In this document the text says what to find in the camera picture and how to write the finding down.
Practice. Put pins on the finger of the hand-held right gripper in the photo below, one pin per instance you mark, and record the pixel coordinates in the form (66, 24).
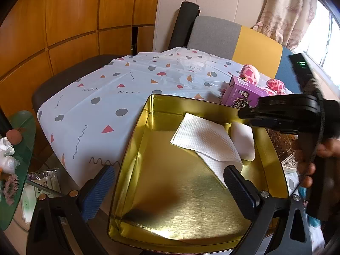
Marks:
(255, 117)

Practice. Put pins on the white soft pad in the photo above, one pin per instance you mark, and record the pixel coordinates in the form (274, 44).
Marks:
(244, 143)

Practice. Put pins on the person's right hand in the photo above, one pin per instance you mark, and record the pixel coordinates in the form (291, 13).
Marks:
(305, 168)

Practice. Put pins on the round brown fruit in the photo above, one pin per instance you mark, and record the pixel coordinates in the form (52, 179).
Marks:
(13, 136)

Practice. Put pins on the white paper towel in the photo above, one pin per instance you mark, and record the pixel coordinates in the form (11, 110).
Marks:
(204, 138)

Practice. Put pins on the purple printed box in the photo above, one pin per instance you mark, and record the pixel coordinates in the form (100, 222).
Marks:
(239, 90)

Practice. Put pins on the gold tin box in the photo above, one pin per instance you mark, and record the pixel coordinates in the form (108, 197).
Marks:
(172, 178)

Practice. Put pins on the pink spotted plush toy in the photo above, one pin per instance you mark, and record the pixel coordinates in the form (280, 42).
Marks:
(249, 73)
(276, 85)

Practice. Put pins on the black rolled mat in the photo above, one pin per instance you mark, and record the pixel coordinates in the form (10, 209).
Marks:
(183, 24)

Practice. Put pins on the beige printed curtain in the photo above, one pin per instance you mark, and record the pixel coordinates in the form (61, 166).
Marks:
(287, 10)

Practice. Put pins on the window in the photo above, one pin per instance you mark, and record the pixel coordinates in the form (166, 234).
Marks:
(326, 39)

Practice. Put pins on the teal white plastic bag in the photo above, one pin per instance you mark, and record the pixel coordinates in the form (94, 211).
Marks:
(313, 225)

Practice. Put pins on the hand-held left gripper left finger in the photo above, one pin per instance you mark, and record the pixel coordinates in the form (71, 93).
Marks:
(97, 191)

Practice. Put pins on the green glass side table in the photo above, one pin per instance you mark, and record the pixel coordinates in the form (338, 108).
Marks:
(25, 127)

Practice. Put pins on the white crumpled plastic bag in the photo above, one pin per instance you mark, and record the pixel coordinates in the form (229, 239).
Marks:
(8, 159)

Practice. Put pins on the white patterned tablecloth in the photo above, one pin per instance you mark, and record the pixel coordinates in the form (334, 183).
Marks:
(119, 71)

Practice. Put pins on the clear plastic package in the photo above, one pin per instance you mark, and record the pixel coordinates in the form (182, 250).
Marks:
(42, 180)

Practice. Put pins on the embossed tin lid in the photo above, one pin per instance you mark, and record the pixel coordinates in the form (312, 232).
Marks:
(281, 140)

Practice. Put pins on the grey yellow blue sofa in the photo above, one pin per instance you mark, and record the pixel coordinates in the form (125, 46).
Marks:
(255, 45)

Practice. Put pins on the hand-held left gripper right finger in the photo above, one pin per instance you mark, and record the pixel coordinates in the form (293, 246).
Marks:
(240, 191)

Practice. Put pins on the mauve fuzzy object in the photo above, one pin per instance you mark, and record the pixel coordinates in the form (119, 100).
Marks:
(10, 188)

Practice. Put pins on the wooden wardrobe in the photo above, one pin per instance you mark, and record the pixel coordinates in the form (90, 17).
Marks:
(66, 18)

